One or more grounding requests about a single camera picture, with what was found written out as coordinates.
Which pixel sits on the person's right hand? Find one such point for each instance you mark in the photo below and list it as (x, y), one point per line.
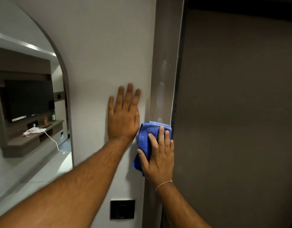
(160, 163)

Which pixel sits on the person's left hand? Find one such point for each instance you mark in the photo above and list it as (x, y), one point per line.
(122, 123)

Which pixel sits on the person's right little finger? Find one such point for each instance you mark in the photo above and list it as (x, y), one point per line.
(171, 147)

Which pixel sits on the person's left middle finger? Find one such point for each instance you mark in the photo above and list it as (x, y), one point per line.
(128, 96)

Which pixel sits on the person's right thumb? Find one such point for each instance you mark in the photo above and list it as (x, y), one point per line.
(143, 160)

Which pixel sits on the person's right middle finger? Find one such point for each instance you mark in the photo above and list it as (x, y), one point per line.
(161, 138)

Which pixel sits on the person's left little finger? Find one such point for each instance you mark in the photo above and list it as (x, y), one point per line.
(110, 105)

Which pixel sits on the person's left thumb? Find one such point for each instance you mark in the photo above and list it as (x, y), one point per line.
(137, 119)

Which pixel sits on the blue microfibre cloth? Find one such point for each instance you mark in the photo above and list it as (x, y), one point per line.
(144, 140)

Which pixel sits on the person's left forearm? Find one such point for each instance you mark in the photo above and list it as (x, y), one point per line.
(65, 194)

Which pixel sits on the person's right forearm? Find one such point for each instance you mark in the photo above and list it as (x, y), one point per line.
(181, 208)

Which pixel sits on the green bottle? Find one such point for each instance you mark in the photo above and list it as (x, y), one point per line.
(53, 117)

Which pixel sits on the orange bottle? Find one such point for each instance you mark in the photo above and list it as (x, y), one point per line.
(45, 121)

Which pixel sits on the dark brown door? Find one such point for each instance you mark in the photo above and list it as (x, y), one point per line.
(236, 116)

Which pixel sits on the black socket panel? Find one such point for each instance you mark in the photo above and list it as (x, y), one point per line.
(32, 124)

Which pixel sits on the white crumpled cloth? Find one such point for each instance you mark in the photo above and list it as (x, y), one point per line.
(33, 131)

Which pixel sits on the black flat television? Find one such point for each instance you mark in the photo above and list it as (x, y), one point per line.
(27, 99)

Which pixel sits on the grey wall switch panel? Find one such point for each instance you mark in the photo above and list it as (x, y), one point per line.
(58, 96)

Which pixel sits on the grey-brown door frame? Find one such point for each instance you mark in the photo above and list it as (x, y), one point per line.
(163, 56)

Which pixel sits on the black wall switch plate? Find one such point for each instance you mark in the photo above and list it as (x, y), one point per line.
(122, 209)

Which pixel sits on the grey-brown wall unit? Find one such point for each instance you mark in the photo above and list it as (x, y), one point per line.
(20, 142)

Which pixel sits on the arched wall mirror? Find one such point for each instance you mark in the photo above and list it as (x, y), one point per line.
(22, 178)

